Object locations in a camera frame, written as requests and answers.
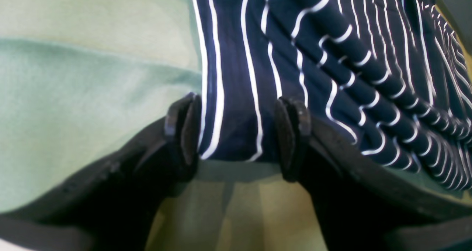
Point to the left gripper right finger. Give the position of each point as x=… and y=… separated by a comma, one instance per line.
x=359, y=205

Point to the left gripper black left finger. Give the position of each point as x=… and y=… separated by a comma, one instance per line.
x=110, y=204

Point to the navy white striped T-shirt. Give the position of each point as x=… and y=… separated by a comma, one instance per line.
x=388, y=75

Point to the light green table cloth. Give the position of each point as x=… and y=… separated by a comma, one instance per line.
x=80, y=78

